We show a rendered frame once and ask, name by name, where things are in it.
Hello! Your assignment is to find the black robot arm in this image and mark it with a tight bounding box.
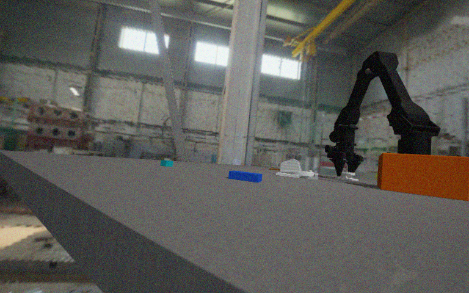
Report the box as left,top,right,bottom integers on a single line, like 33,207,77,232
325,51,440,156

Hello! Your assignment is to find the blue rectangular block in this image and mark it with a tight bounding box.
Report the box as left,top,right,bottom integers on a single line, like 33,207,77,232
228,171,262,183

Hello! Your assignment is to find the small teal block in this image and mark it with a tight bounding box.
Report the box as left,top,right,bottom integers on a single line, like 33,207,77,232
161,160,173,167

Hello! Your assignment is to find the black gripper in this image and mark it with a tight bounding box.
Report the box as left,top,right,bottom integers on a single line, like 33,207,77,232
327,140,363,177

